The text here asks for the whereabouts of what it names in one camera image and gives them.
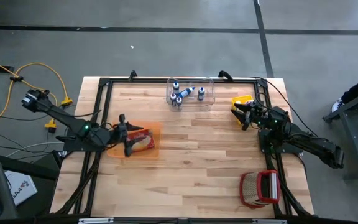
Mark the silver metal bracket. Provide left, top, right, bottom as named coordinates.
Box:
left=78, top=217, right=114, bottom=224
left=252, top=218, right=288, bottom=224

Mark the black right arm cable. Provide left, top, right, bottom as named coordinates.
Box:
left=253, top=91, right=291, bottom=131

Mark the white floor cable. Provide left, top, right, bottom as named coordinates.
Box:
left=6, top=141, right=65, bottom=158

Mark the grey metal stand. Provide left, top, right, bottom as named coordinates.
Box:
left=323, top=88, right=358, bottom=181

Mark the thin black power cable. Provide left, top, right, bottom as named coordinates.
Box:
left=250, top=76, right=310, bottom=127

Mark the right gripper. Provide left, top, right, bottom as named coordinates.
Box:
left=229, top=100, right=270, bottom=132

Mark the yellow extension cable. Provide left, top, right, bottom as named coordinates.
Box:
left=0, top=52, right=58, bottom=134
left=0, top=62, right=74, bottom=142

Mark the yellow plastic basket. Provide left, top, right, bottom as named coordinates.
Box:
left=231, top=95, right=256, bottom=125

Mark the white printed booklet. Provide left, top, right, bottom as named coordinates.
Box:
left=4, top=170, right=39, bottom=207

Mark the red metal mesh basket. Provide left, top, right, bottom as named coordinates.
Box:
left=237, top=169, right=281, bottom=209

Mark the black floor cable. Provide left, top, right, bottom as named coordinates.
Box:
left=0, top=105, right=102, bottom=123

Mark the clear plastic bin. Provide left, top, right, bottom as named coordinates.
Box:
left=165, top=77, right=216, bottom=112

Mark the orange translucent plastic tray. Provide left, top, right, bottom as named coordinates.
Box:
left=106, top=119, right=162, bottom=160

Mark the red snack packet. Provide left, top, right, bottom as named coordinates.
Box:
left=126, top=129, right=155, bottom=153

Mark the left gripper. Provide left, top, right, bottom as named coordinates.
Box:
left=106, top=113, right=145, bottom=158

